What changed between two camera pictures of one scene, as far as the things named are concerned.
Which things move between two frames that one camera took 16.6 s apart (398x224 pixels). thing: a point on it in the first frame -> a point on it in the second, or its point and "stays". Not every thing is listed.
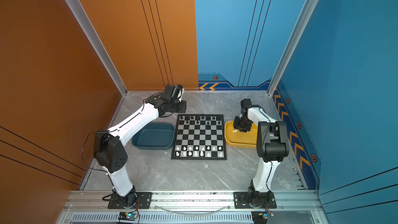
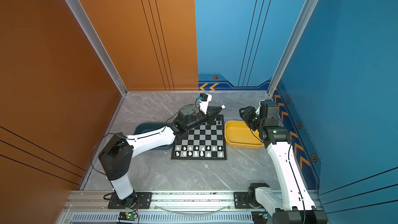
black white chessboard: (199, 137) stays
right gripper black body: (242, 124) -> (251, 117)
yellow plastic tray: (240, 139) stays
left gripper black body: (178, 107) -> (208, 117)
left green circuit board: (128, 215) stays
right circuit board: (261, 217) stays
